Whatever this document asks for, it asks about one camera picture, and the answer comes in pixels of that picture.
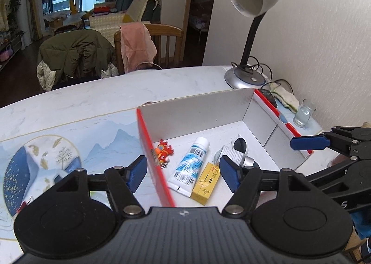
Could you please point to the green potted plant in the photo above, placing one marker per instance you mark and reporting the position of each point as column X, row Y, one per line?
column 14, row 6

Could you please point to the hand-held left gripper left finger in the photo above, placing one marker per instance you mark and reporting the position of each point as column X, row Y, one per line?
column 136, row 172

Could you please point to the small yellow box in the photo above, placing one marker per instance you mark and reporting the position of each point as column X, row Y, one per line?
column 205, row 183

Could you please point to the pink handbag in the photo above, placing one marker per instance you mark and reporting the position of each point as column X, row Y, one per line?
column 5, row 54

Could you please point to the black white small object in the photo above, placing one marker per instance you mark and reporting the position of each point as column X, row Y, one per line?
column 240, row 144

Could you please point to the black power adapter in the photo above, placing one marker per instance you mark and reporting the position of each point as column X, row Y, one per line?
column 266, row 93

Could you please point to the white green-edged rag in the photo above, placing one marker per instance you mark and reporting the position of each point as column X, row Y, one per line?
column 287, row 99

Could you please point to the pink cloth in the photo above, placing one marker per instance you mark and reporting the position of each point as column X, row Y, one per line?
column 136, row 44

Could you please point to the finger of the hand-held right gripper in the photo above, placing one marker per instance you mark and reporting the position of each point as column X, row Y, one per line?
column 342, row 172
column 307, row 142

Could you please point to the white bottle silver cap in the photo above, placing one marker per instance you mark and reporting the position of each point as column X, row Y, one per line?
column 236, row 155

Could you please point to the clear glass cup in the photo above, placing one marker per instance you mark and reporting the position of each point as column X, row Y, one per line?
column 303, row 116

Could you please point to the person's right hand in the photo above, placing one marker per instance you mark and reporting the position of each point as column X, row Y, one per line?
column 363, row 223

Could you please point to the yellow giraffe toy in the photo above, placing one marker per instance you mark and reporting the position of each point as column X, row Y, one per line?
column 72, row 0

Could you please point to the cream sofa throw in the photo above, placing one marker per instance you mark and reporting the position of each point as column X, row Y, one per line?
column 142, row 6

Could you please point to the red toy figurine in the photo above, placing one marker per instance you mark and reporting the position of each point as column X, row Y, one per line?
column 163, row 152

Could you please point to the round white side table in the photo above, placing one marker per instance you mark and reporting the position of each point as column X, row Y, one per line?
column 65, row 18

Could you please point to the dark green sofa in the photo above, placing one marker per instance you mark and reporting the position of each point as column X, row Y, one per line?
column 124, row 0

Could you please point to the white tube blue label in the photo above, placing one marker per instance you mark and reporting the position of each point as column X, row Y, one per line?
column 188, row 167

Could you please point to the olive green jacket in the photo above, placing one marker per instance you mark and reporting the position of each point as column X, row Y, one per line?
column 75, row 49

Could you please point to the white tower air conditioner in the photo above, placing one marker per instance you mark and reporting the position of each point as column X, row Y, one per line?
column 24, row 15

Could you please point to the blue printed table mat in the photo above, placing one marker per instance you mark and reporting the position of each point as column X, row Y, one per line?
column 101, row 142

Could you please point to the red cushion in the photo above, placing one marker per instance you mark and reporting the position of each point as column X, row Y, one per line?
column 103, row 9

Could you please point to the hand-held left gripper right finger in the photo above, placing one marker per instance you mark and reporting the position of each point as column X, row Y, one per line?
column 229, row 172

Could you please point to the red cardboard box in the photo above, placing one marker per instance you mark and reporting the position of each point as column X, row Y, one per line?
column 203, row 113

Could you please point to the wooden chair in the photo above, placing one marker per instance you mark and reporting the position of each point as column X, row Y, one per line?
column 171, row 47

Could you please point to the dark low TV cabinet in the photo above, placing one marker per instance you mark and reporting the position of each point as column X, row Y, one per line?
column 11, row 41

